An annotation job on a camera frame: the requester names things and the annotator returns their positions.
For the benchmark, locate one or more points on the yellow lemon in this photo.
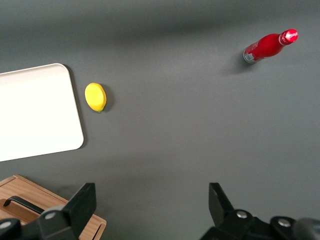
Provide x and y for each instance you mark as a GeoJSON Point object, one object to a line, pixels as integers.
{"type": "Point", "coordinates": [95, 97]}

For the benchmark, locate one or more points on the wooden drawer cabinet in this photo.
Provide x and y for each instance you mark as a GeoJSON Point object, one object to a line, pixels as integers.
{"type": "Point", "coordinates": [32, 190]}

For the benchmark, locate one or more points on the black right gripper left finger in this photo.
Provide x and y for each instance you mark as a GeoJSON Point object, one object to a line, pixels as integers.
{"type": "Point", "coordinates": [75, 212]}

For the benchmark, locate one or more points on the red bottle with cap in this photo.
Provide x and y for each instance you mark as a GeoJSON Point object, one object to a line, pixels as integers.
{"type": "Point", "coordinates": [267, 46]}

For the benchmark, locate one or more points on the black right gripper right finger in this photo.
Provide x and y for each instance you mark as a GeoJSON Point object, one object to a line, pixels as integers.
{"type": "Point", "coordinates": [225, 217]}

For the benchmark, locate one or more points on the white rectangular tray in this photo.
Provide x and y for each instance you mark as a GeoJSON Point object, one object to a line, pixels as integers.
{"type": "Point", "coordinates": [37, 110]}

